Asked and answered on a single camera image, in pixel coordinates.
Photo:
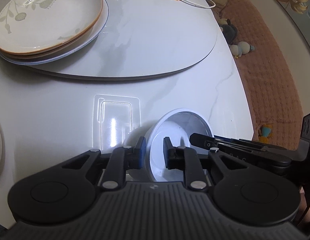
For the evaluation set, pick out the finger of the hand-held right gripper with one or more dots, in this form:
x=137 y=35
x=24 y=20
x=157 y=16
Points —
x=244 y=145
x=202 y=141

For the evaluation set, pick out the yellow blue plush toy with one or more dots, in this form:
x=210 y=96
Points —
x=266 y=131

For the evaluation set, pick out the pink blanket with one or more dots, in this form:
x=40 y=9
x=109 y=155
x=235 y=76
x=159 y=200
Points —
x=269 y=80

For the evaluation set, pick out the clear plastic tray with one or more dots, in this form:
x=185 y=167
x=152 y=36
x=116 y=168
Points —
x=115 y=120

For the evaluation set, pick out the grey round turntable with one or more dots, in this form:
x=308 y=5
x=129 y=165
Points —
x=145 y=42

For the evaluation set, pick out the white bowl with blue rim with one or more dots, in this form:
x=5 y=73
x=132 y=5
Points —
x=170 y=127

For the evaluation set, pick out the dark mouse plush toy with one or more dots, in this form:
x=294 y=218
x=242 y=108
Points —
x=229 y=32

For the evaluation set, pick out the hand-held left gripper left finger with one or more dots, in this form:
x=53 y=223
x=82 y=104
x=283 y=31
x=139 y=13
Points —
x=141 y=152

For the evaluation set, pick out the blue white penguin plush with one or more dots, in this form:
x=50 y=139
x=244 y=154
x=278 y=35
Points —
x=238 y=50

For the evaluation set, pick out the white leaf-print plate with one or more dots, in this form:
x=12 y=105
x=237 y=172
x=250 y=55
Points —
x=45 y=22

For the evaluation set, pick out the cream leaf-print deep plate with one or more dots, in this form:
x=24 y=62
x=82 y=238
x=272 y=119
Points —
x=25 y=56

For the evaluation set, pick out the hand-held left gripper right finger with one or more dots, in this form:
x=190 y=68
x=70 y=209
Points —
x=167 y=155

